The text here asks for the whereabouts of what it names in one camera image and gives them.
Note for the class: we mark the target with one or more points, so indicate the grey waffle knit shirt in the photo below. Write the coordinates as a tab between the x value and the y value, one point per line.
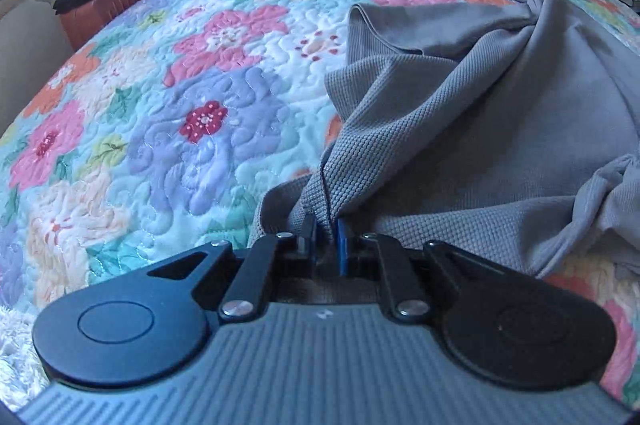
475	130

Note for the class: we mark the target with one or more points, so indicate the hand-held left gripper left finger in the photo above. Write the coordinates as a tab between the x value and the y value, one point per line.
311	240

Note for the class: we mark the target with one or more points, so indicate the floral quilted bedspread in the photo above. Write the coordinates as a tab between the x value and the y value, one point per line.
150	130

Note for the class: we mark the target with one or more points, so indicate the white fluffy rug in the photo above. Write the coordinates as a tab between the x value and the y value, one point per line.
15	355

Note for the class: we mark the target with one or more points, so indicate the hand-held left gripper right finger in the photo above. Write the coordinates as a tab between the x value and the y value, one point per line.
343	245

